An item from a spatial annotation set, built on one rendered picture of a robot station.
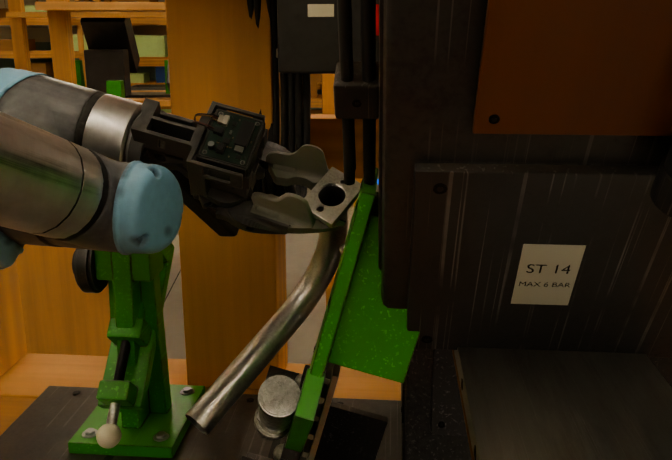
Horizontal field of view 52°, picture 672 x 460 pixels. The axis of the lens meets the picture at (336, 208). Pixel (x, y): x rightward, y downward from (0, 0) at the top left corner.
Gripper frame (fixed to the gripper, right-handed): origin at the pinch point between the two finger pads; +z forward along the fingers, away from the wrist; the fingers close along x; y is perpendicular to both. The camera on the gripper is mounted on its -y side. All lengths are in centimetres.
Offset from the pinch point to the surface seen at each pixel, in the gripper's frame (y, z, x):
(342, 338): 2.6, 3.8, -13.7
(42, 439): -33, -28, -25
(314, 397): 1.3, 2.9, -19.0
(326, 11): 2.4, -7.3, 22.8
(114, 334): -22.9, -22.0, -12.5
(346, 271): 8.0, 2.5, -10.0
